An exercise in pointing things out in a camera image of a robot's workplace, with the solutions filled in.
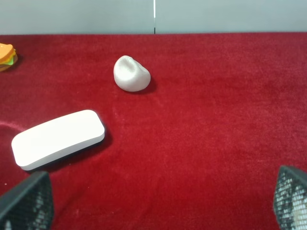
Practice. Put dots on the toy sandwich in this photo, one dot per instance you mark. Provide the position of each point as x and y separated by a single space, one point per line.
8 56

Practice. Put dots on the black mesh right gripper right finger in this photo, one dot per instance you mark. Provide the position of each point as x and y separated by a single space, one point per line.
290 198

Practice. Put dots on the white flat rounded case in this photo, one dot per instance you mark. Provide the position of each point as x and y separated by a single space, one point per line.
57 138

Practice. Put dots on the white dented round object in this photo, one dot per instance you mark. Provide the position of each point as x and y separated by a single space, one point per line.
130 75

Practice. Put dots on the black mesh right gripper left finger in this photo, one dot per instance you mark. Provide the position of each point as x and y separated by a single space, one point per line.
29 205

